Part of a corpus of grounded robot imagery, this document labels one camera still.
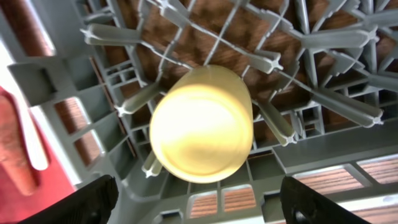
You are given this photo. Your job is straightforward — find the grey dishwasher rack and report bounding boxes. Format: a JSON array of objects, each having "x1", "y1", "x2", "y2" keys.
[{"x1": 1, "y1": 1, "x2": 397, "y2": 223}]

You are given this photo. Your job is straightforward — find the yellow plastic cup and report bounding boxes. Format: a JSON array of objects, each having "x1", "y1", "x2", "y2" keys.
[{"x1": 149, "y1": 65, "x2": 254, "y2": 184}]

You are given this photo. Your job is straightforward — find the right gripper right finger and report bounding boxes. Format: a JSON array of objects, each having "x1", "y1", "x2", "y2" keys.
[{"x1": 280, "y1": 176, "x2": 369, "y2": 224}]

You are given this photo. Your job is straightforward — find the white plastic spoon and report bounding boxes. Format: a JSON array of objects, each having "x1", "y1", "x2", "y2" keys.
[{"x1": 18, "y1": 110, "x2": 49, "y2": 170}]

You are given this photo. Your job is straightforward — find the red serving tray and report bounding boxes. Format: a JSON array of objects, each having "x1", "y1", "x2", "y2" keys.
[{"x1": 1, "y1": 88, "x2": 75, "y2": 223}]

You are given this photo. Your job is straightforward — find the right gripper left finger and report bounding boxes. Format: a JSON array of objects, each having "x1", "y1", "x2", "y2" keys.
[{"x1": 19, "y1": 175, "x2": 119, "y2": 224}]

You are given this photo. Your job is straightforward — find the orange carrot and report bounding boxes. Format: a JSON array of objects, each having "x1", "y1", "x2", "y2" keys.
[{"x1": 1, "y1": 95, "x2": 38, "y2": 196}]

